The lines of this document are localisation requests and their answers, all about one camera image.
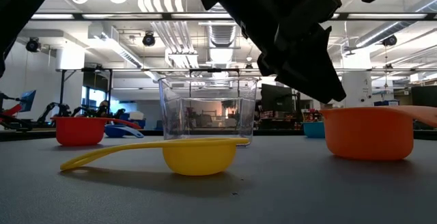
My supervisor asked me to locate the yellow measuring cup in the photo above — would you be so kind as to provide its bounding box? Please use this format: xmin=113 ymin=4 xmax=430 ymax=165
xmin=60 ymin=137 xmax=251 ymax=176

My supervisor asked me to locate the clear plastic basket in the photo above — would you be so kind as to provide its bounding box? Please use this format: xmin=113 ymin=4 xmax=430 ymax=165
xmin=158 ymin=76 xmax=259 ymax=147

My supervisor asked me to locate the orange measuring cup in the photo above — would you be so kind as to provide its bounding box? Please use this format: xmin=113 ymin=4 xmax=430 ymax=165
xmin=320 ymin=105 xmax=437 ymax=160

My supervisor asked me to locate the red measuring cup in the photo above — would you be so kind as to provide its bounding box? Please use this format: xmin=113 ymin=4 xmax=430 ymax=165
xmin=51 ymin=116 xmax=141 ymax=147

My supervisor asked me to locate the blue measuring cup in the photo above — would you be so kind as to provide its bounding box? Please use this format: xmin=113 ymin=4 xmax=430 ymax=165
xmin=104 ymin=124 xmax=145 ymax=139

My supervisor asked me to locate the dark wide monitor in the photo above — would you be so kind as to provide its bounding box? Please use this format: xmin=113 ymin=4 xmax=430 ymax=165
xmin=411 ymin=85 xmax=437 ymax=107

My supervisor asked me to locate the black metal rig frame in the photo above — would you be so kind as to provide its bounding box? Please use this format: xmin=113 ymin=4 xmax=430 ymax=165
xmin=59 ymin=67 xmax=113 ymax=129

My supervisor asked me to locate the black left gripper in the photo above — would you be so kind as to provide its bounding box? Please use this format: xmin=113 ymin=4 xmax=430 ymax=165
xmin=196 ymin=0 xmax=347 ymax=104

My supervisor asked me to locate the black computer monitor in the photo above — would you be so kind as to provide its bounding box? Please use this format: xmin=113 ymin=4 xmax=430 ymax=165
xmin=261 ymin=83 xmax=295 ymax=114

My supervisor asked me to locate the blue tilted screen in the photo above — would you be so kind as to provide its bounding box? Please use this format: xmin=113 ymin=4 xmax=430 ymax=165
xmin=18 ymin=89 xmax=37 ymax=113

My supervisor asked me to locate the black ceiling cord reel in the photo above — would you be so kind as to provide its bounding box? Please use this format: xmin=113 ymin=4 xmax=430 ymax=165
xmin=25 ymin=37 xmax=41 ymax=53
xmin=382 ymin=34 xmax=398 ymax=47
xmin=142 ymin=31 xmax=156 ymax=47

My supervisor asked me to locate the teal measuring cup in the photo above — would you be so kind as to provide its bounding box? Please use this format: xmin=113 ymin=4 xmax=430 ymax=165
xmin=302 ymin=121 xmax=326 ymax=139

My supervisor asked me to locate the white column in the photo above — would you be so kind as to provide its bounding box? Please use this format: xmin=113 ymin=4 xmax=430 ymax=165
xmin=342 ymin=51 xmax=373 ymax=109

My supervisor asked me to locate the black table edge frame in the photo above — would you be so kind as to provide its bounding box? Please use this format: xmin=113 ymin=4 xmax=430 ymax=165
xmin=0 ymin=128 xmax=437 ymax=142

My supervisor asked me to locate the black overhead frame bar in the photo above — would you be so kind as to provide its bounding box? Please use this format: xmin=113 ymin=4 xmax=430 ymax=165
xmin=29 ymin=12 xmax=437 ymax=22

